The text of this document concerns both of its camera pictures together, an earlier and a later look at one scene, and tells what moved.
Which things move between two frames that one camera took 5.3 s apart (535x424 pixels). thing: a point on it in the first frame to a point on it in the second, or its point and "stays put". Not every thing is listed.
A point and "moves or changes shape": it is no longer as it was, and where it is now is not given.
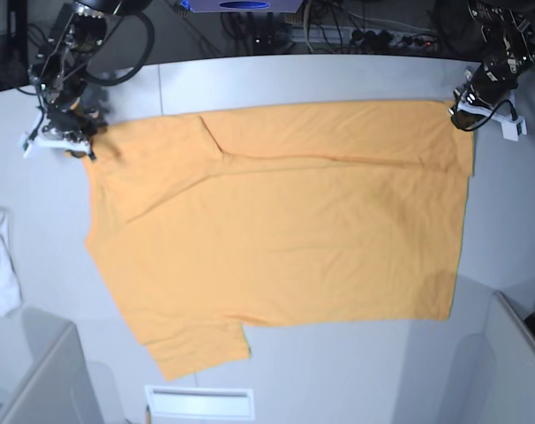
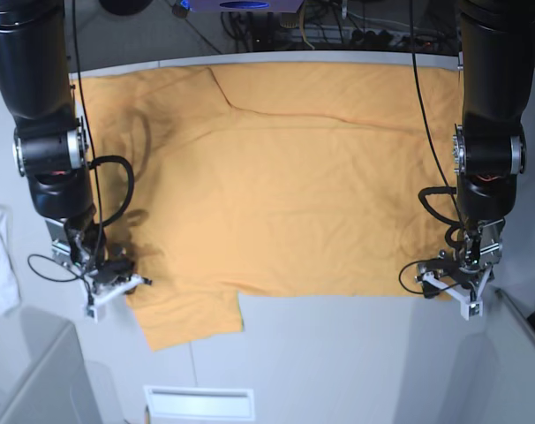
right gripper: [493, 81] to [478, 250]
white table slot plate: [188, 402] stays put
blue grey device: [244, 6] stays put
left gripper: [70, 115] to [80, 246]
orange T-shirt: [209, 223] moves or changes shape
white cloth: [3, 284] stays put
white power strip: [363, 35] stays put
